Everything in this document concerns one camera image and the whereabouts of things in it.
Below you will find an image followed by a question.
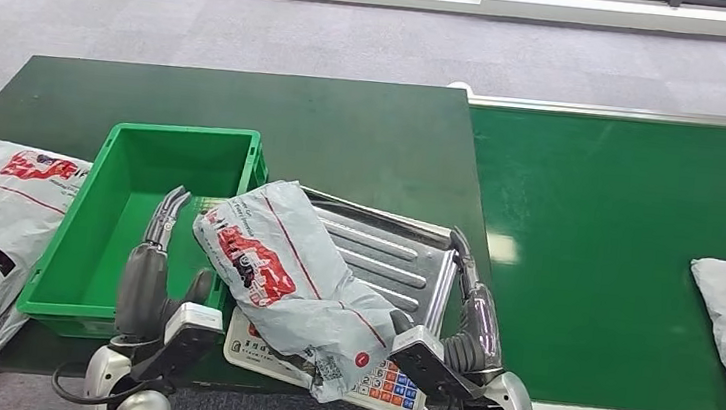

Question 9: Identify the green conveyor belt machine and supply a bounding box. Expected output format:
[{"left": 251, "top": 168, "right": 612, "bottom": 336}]
[{"left": 418, "top": 80, "right": 726, "bottom": 410}]

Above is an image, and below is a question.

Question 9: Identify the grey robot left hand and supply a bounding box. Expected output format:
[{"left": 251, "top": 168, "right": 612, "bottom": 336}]
[{"left": 113, "top": 180, "right": 225, "bottom": 350}]

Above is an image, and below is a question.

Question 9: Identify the grey package with red print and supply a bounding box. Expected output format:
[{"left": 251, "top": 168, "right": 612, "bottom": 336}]
[{"left": 176, "top": 171, "right": 430, "bottom": 410}]

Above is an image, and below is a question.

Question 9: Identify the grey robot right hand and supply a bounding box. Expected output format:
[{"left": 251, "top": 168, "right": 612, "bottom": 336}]
[{"left": 385, "top": 221, "right": 516, "bottom": 372}]

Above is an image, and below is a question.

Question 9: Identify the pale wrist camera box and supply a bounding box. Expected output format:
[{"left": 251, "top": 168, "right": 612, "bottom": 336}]
[
  {"left": 383, "top": 322, "right": 493, "bottom": 405},
  {"left": 131, "top": 297, "right": 228, "bottom": 389}
]

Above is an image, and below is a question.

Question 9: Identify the green plastic crate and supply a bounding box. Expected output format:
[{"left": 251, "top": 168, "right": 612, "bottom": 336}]
[{"left": 13, "top": 108, "right": 275, "bottom": 356}]

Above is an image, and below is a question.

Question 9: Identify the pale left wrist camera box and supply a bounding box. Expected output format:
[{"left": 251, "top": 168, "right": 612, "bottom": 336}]
[{"left": 131, "top": 297, "right": 228, "bottom": 389}]

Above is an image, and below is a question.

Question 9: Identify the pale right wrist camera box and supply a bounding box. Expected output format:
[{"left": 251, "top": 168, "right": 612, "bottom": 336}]
[{"left": 383, "top": 322, "right": 493, "bottom": 405}]

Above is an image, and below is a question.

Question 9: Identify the white electronic scale, metal tray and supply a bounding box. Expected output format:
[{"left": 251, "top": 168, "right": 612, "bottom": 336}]
[{"left": 217, "top": 181, "right": 466, "bottom": 410}]

